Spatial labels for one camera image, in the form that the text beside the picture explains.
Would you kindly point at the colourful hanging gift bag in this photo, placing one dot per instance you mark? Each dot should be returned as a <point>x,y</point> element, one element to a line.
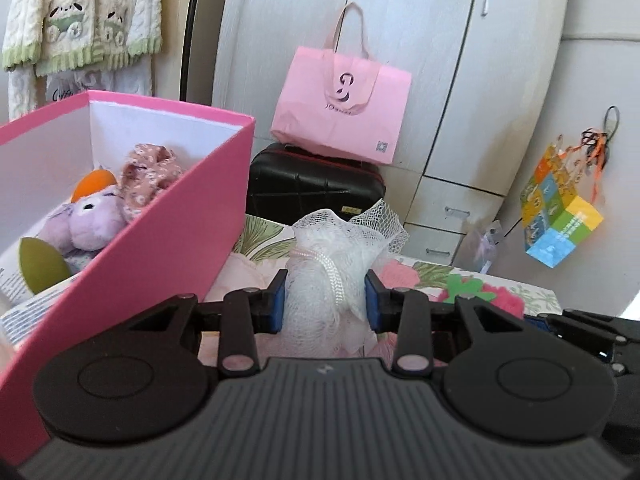
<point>565,230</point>

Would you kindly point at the cream fleece pajama top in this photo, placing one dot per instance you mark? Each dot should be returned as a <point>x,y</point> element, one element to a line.
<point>85,10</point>

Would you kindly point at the white side cabinet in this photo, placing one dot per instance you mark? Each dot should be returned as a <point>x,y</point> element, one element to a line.
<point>600,60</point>

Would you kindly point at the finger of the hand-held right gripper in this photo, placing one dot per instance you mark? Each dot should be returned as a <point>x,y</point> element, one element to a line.
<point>590,327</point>
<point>625,360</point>

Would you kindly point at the purple plush toy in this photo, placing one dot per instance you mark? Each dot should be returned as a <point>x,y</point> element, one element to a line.
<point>92,220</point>

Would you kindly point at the orange makeup sponge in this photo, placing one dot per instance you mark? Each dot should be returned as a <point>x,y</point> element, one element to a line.
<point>95,182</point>

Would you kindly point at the white mesh bath loofah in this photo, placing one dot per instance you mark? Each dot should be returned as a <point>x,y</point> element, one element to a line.
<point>320,240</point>

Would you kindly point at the printed paper sheets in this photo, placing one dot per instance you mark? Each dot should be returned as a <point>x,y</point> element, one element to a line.
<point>30,310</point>

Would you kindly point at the pink cardboard box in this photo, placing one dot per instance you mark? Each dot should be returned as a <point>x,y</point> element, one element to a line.
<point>150,285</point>

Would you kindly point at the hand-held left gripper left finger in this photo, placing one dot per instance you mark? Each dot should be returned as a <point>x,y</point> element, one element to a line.
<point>277,305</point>

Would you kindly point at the clear plastic packet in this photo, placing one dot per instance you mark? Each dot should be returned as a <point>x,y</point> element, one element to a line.
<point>485,245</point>

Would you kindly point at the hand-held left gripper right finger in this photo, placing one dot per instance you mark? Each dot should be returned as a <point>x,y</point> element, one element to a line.
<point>372,305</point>

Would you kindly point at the cream fleece pajama pants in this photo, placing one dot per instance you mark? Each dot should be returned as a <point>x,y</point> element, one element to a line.
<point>22,95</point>

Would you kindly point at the white wardrobe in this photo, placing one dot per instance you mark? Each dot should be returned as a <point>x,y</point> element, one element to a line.
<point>450,35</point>

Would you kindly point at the floral bed sheet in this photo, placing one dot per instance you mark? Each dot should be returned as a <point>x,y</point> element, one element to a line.
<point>440,272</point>

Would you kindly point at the pink paper shopping bag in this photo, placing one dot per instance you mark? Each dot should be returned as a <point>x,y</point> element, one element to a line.
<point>320,110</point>

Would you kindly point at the olive green makeup sponge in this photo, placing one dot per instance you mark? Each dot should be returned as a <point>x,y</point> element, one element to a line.
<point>42,265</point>

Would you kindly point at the pink floral cloth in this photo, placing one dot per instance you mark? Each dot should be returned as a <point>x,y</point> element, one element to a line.
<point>147,170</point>

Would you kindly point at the black suitcase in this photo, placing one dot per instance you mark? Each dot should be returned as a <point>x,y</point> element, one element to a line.
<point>310,185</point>

